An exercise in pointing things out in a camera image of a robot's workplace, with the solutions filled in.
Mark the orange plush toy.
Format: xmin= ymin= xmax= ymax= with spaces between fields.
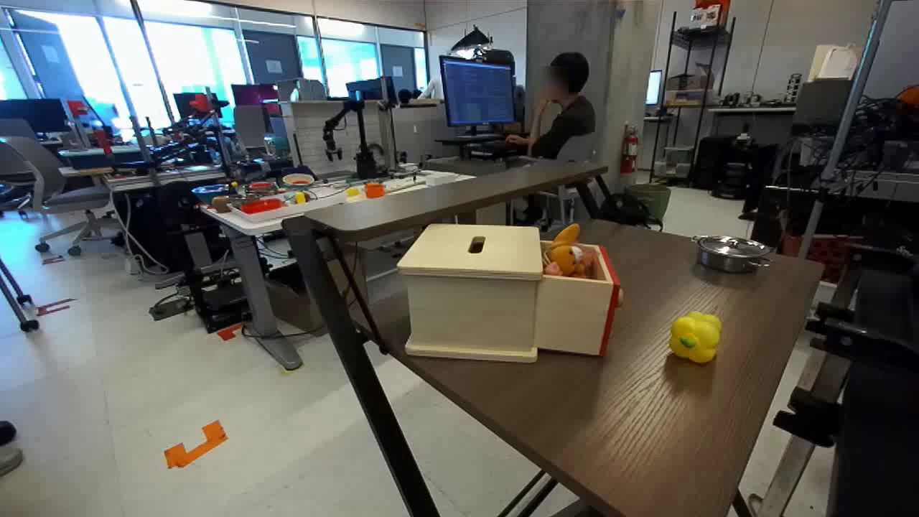
xmin=543 ymin=221 xmax=601 ymax=280

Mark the yellow toy bell pepper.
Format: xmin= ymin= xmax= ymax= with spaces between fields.
xmin=666 ymin=310 xmax=723 ymax=366

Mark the silver metal pot lid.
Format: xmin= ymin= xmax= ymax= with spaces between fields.
xmin=696 ymin=231 xmax=777 ymax=260

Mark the cream wooden slotted box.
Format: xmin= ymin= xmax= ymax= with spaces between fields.
xmin=396 ymin=221 xmax=545 ymax=365

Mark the dark wood folding table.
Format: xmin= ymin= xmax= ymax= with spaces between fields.
xmin=283 ymin=158 xmax=613 ymax=517

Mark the cream drawer with orange front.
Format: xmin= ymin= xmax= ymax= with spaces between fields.
xmin=535 ymin=241 xmax=627 ymax=358

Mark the computer monitor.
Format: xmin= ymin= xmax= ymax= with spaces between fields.
xmin=436 ymin=53 xmax=520 ymax=135

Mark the seated person in dark shirt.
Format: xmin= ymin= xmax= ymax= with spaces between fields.
xmin=504 ymin=49 xmax=599 ymax=162

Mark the red fire extinguisher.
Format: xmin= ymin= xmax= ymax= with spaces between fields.
xmin=617 ymin=124 xmax=640 ymax=178

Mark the red tray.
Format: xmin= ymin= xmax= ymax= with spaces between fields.
xmin=238 ymin=194 xmax=287 ymax=214

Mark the white work table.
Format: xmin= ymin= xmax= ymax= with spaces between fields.
xmin=198 ymin=165 xmax=477 ymax=372

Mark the black desk lamp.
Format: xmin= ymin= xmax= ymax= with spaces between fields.
xmin=451 ymin=24 xmax=498 ymax=53

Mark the metal shelf rack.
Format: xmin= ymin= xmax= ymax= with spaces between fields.
xmin=655 ymin=7 xmax=739 ymax=182

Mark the orange floor tape mark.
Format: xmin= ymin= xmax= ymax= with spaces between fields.
xmin=161 ymin=419 xmax=230 ymax=470

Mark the white box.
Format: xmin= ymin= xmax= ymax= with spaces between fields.
xmin=807 ymin=43 xmax=863 ymax=83

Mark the grey office chair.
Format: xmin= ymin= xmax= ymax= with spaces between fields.
xmin=0 ymin=115 xmax=123 ymax=259

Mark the black robot stand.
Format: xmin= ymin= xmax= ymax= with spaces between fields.
xmin=774 ymin=237 xmax=919 ymax=517

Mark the silver pot with wire handle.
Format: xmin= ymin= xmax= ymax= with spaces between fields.
xmin=698 ymin=250 xmax=769 ymax=277

